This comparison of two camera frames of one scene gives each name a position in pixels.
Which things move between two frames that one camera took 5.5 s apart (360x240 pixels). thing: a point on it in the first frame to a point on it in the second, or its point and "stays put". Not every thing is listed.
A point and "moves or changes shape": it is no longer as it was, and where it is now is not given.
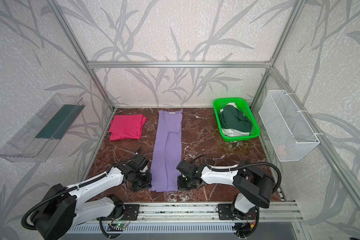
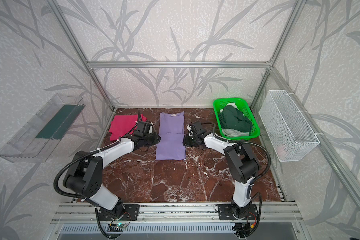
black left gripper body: [142, 180] to [151, 139]
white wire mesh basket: [289, 134] stays put
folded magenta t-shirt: [126, 127] stays put
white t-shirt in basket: [231, 133] stays put
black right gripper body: [185, 181] to [189, 140]
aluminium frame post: [293, 15] stays put
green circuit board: [117, 225] stays put
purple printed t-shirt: [167, 155] moves or changes shape
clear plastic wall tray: [37, 139] stays put
